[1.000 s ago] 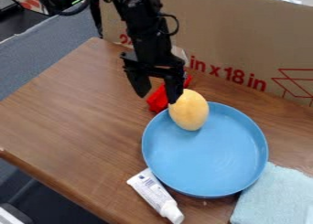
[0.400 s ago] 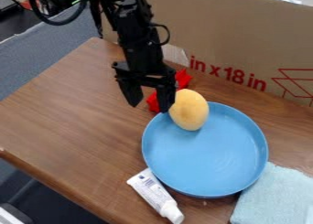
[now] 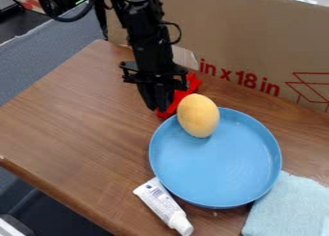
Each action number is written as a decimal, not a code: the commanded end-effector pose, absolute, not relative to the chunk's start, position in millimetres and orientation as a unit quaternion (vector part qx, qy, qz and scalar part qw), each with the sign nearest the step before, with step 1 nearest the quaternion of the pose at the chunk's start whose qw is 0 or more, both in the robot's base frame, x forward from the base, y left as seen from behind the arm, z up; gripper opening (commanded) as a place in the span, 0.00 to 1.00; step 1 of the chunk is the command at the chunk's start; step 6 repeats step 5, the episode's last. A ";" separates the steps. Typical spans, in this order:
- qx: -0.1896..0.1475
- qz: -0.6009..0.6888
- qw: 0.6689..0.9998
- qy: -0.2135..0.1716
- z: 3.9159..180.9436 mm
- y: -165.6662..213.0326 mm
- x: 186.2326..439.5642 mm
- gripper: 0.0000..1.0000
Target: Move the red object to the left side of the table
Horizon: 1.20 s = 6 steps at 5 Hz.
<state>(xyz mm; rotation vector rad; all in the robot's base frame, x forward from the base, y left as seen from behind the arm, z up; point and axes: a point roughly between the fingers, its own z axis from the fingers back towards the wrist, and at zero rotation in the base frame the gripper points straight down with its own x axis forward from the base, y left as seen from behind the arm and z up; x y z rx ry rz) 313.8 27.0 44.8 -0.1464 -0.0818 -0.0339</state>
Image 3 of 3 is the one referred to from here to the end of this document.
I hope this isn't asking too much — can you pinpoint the blue round plate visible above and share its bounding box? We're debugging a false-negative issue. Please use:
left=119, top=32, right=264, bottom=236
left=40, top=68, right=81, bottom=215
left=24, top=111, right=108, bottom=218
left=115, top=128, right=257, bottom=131
left=149, top=108, right=282, bottom=209

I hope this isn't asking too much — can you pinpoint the light blue towel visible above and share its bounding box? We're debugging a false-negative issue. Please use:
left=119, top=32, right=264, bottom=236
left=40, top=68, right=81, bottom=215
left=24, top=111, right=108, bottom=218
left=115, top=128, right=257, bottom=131
left=241, top=171, right=329, bottom=236

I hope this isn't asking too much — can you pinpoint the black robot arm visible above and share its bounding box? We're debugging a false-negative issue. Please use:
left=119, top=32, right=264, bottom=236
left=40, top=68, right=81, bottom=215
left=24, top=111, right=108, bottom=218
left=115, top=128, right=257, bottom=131
left=39, top=0, right=189, bottom=112

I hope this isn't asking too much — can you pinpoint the white cream tube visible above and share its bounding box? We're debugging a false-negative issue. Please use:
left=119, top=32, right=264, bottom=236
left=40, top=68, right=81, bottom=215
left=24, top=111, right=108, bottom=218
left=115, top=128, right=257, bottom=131
left=133, top=177, right=194, bottom=236

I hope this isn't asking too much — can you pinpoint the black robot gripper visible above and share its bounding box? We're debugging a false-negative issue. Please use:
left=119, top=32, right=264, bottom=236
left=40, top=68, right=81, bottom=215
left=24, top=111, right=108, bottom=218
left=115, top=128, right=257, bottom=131
left=120, top=21, right=189, bottom=112

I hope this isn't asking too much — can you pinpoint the red rectangular block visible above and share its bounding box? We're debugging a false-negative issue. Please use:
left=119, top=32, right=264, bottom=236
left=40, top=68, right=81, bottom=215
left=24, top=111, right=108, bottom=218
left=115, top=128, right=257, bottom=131
left=157, top=72, right=201, bottom=118

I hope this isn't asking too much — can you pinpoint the yellow potato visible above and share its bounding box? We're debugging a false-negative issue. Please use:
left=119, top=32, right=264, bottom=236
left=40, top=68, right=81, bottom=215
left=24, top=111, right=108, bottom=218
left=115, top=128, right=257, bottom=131
left=177, top=93, right=220, bottom=138

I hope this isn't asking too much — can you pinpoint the grey fabric panel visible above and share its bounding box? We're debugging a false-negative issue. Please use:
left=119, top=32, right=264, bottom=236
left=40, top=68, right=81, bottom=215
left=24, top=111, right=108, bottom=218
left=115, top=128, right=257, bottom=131
left=0, top=10, right=104, bottom=106

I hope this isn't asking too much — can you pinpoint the cardboard box wall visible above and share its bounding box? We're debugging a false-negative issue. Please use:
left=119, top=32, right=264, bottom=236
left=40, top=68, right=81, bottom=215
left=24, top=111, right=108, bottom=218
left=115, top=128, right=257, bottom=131
left=104, top=0, right=329, bottom=113

